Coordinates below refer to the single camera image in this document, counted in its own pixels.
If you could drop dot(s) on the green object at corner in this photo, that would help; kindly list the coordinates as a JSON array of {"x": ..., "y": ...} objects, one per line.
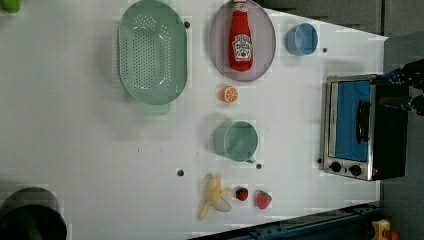
[{"x": 11, "y": 6}]

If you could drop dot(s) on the green mug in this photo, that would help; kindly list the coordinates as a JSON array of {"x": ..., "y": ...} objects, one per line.
[{"x": 236, "y": 140}]

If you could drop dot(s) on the orange slice toy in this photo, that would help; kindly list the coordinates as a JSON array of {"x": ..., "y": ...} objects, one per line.
[{"x": 229, "y": 94}]

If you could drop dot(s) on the yellow red object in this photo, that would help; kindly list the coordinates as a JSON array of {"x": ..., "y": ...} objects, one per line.
[{"x": 383, "y": 231}]

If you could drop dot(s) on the small red strawberry toy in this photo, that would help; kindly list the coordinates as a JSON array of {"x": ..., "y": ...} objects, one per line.
[{"x": 242, "y": 194}]

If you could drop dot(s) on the grey round plate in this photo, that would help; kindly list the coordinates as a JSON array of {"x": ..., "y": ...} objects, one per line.
[{"x": 263, "y": 39}]

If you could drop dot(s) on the peeled banana toy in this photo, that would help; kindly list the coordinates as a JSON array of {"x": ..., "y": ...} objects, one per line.
[{"x": 215, "y": 198}]

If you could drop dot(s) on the red ketchup bottle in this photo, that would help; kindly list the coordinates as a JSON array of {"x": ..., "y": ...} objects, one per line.
[{"x": 240, "y": 47}]

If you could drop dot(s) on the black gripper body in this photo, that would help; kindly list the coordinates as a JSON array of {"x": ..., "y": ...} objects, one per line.
[{"x": 410, "y": 75}]

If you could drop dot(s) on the green perforated colander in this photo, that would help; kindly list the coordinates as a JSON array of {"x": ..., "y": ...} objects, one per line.
[{"x": 152, "y": 55}]

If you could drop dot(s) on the large red strawberry toy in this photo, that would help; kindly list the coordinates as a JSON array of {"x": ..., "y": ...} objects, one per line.
[{"x": 263, "y": 199}]

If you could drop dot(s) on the blue metal frame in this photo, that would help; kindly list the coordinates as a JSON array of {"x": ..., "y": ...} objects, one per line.
[{"x": 350, "y": 223}]

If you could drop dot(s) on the blue cup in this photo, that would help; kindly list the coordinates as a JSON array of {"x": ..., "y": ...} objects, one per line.
[{"x": 302, "y": 39}]

